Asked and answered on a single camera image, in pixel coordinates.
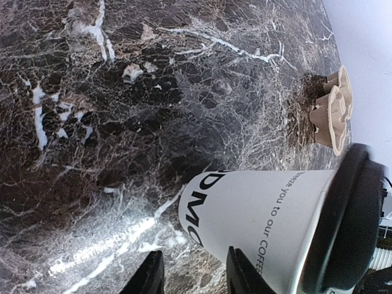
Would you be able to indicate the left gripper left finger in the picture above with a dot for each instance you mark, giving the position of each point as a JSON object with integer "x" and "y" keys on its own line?
{"x": 149, "y": 277}

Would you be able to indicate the black plastic cup lid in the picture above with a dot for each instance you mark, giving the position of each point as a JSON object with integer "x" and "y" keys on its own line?
{"x": 347, "y": 230}

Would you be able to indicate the white cable duct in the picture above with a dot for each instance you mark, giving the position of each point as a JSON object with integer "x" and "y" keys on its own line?
{"x": 381, "y": 259}

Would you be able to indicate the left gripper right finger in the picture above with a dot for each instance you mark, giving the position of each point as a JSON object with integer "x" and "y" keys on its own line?
{"x": 241, "y": 275}

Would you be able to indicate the cardboard cup carrier tray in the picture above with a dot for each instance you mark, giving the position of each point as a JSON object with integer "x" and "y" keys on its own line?
{"x": 333, "y": 111}

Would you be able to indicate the white paper coffee cup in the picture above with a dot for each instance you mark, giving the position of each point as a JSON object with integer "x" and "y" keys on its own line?
{"x": 271, "y": 216}

